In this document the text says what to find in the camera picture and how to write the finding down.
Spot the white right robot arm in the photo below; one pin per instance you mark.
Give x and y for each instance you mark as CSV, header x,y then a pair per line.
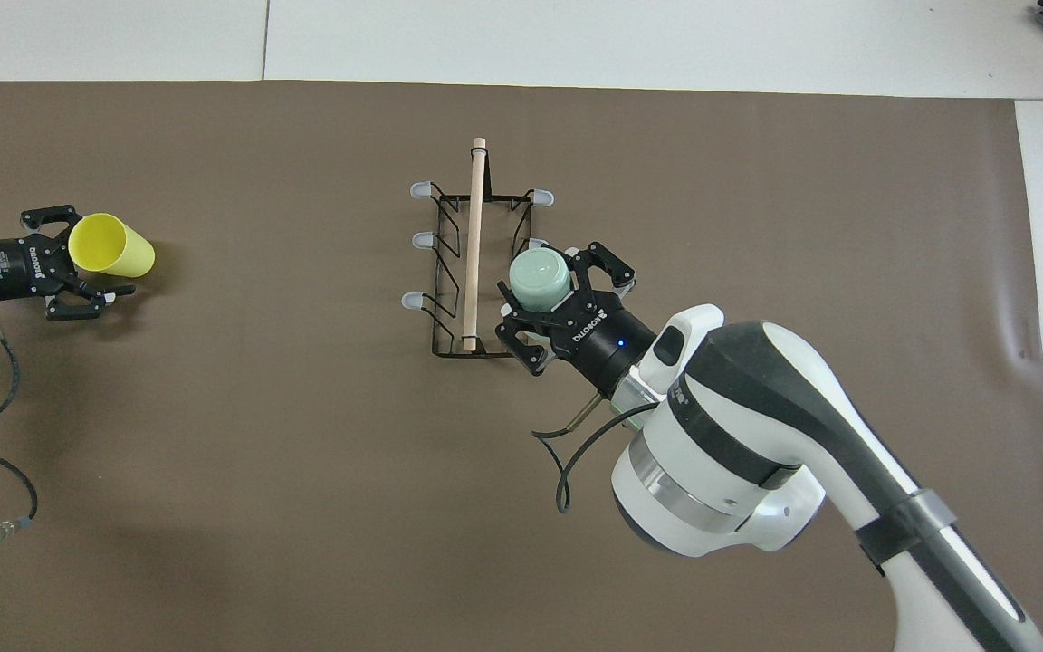
x,y
757,435

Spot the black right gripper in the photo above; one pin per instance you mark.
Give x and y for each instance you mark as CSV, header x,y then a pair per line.
x,y
598,340

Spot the brown table mat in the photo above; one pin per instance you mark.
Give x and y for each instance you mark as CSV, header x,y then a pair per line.
x,y
304,498

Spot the yellow plastic cup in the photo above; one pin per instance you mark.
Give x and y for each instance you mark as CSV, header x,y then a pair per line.
x,y
110,246

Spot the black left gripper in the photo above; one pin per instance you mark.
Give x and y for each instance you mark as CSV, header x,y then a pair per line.
x,y
14,267

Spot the pale green plastic cup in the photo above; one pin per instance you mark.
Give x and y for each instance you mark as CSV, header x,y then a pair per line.
x,y
540,279

